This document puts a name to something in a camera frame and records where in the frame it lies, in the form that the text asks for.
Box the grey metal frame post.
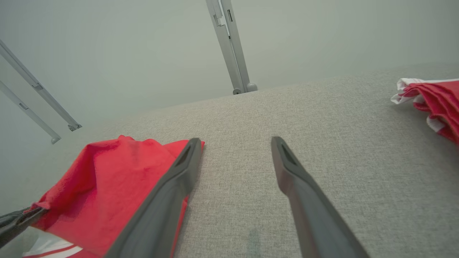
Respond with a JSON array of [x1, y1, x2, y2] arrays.
[[0, 80, 61, 144], [205, 0, 258, 95], [0, 39, 82, 132]]

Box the red shorts with white stripe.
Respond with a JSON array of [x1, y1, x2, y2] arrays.
[[391, 78, 459, 144]]

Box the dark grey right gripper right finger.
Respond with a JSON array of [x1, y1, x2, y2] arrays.
[[271, 136, 370, 258]]

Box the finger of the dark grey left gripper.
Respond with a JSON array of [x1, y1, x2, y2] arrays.
[[0, 207, 35, 228], [0, 209, 47, 248]]

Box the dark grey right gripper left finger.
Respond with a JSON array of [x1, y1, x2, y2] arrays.
[[104, 138, 205, 258]]

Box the red shirt with white sleeves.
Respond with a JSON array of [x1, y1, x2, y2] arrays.
[[22, 135, 205, 258]]

